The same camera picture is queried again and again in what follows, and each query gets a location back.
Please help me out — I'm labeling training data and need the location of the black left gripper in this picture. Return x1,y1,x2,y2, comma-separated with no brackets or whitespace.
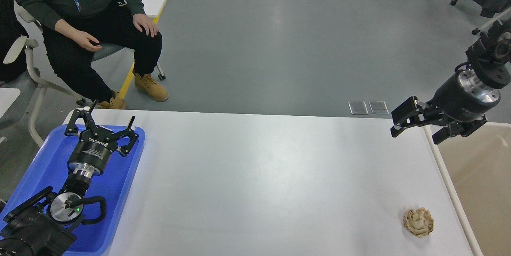
64,100,140,176

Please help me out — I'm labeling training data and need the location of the white side table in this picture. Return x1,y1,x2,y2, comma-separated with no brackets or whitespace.
0,88,21,117

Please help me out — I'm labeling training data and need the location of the left metal floor plate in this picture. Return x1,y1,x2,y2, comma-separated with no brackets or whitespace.
348,101,369,115

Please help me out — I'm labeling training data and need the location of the beige plastic bin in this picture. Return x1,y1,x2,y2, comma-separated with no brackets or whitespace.
424,123,511,256

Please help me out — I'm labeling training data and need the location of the brown paper ball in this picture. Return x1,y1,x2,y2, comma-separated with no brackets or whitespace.
403,207,434,238

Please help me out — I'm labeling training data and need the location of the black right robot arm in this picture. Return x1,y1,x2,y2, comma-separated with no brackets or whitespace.
390,20,511,145

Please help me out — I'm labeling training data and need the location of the metal floor plate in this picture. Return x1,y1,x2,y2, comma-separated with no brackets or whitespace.
369,101,389,115
348,101,369,115

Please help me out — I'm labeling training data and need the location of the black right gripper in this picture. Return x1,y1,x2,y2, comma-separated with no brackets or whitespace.
390,69,501,145

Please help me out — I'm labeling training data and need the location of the grey office chair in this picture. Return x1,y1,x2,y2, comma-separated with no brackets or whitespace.
3,7,166,147

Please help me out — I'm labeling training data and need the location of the blue plastic tray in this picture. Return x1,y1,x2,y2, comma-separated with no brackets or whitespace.
0,124,146,256

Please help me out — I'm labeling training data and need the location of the seated person green sweater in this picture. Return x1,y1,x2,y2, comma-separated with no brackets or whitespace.
16,0,168,110

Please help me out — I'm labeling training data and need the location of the right metal floor plate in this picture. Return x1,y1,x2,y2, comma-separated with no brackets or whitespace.
369,101,389,115

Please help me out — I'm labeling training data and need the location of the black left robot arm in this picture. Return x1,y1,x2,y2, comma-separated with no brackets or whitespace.
1,107,145,256

